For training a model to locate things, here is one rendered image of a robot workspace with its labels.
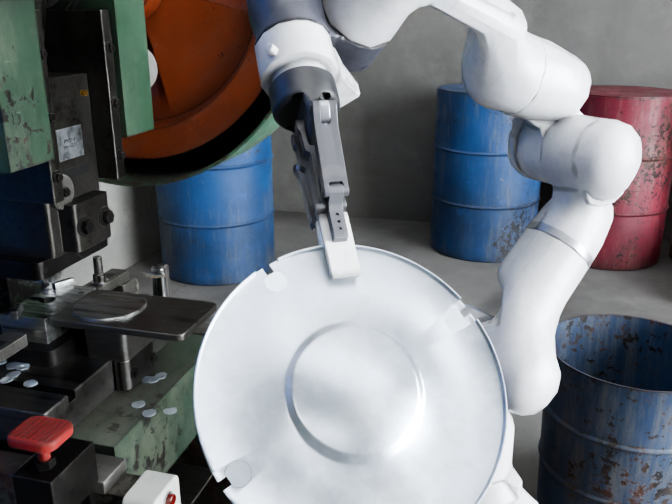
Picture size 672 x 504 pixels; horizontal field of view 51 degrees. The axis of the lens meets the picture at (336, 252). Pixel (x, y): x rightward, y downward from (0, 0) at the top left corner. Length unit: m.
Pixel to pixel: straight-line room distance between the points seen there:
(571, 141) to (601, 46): 3.28
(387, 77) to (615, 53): 1.28
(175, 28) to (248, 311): 0.95
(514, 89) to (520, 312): 0.31
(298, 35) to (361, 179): 3.75
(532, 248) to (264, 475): 0.59
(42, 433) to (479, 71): 0.73
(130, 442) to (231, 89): 0.69
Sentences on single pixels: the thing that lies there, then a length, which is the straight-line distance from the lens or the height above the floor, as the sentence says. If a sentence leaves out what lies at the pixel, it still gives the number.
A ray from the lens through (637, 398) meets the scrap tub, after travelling 1.73.
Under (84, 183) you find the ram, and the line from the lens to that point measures 1.27.
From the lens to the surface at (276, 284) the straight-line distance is 0.67.
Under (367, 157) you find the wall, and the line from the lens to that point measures 4.48.
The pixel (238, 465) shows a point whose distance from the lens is 0.62.
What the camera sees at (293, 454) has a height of 0.91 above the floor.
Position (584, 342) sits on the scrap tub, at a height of 0.40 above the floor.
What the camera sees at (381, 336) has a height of 0.98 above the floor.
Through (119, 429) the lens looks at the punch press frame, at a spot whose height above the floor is 0.64.
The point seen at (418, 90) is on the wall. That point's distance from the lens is 4.36.
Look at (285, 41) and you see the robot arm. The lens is 0.78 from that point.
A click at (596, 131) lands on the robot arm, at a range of 1.02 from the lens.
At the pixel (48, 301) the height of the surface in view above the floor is 0.77.
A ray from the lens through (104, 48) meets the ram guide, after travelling 1.26.
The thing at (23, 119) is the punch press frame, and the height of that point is 1.13.
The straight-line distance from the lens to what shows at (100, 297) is 1.32.
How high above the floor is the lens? 1.27
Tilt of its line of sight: 19 degrees down
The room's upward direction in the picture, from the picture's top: straight up
